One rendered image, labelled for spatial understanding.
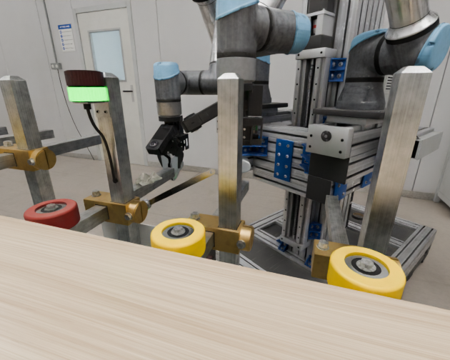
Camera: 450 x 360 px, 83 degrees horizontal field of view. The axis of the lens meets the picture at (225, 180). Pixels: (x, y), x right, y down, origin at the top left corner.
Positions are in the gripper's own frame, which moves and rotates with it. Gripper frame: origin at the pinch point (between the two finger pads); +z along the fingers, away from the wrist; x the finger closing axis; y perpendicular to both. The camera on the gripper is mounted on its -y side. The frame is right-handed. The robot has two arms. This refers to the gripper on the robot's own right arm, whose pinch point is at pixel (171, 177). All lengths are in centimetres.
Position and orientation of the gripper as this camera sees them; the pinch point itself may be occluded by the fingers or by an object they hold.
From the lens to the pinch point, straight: 86.6
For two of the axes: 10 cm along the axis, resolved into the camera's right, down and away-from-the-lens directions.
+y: 3.1, -3.4, 8.9
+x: -9.5, -1.1, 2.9
